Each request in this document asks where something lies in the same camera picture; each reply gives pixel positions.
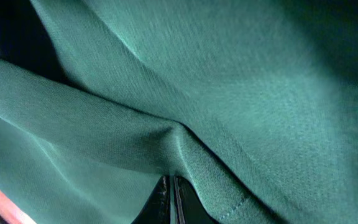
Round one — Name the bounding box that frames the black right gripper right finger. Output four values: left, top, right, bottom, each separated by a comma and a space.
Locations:
173, 176, 218, 224

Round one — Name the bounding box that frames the green cloth garment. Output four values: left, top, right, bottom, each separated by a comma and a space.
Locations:
0, 0, 358, 223

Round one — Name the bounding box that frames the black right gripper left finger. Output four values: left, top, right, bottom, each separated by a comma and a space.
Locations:
132, 176, 170, 224

